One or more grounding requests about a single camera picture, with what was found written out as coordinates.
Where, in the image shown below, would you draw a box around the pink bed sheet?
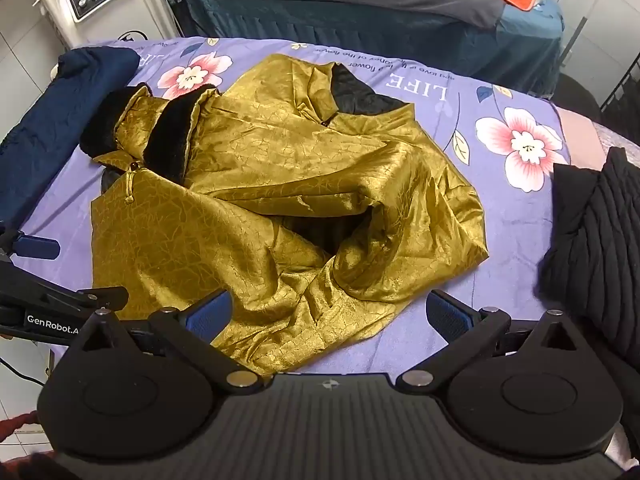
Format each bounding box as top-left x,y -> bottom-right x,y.
550,102 -> 640,171

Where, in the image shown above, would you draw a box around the gold coat with black fur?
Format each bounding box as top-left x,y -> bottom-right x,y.
80,52 -> 491,376

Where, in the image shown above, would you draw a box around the navy blue folded garment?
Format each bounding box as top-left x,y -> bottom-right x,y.
0,46 -> 142,226

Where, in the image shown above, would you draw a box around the dark blue folded clothes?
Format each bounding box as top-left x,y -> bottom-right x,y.
177,0 -> 566,98

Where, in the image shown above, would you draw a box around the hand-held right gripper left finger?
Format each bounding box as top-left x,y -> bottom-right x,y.
75,291 -> 265,393

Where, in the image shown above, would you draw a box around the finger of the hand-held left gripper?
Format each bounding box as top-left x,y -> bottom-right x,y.
0,230 -> 62,262
47,286 -> 130,315

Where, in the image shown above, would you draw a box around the black wire rack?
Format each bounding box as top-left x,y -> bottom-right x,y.
599,50 -> 640,113

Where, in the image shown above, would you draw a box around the red cloth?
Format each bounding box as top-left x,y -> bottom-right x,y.
0,410 -> 41,443

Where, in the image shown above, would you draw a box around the purple floral blanket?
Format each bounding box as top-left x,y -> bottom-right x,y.
10,36 -> 576,376

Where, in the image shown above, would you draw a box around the black knit garment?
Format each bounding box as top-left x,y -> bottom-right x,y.
534,146 -> 640,318

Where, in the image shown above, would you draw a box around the black cable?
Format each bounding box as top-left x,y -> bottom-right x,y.
0,357 -> 48,388

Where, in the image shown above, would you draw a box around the black stool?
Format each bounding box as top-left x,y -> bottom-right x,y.
554,72 -> 602,117

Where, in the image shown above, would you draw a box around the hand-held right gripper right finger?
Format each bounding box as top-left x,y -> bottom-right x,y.
397,289 -> 581,395

